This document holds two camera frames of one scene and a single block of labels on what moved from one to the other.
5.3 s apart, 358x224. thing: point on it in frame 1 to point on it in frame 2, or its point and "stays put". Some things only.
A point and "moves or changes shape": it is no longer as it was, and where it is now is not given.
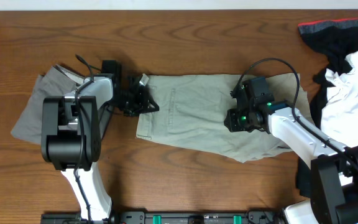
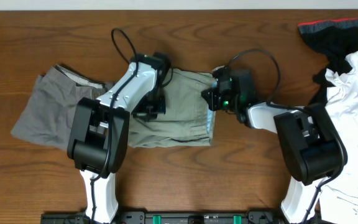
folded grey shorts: x=54 y=83 stays put
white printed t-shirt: x=349 y=111 stays put
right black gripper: x=234 y=125 to x=214 y=96
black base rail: x=257 y=216 stays put
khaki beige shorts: x=190 y=109 moves or changes shape
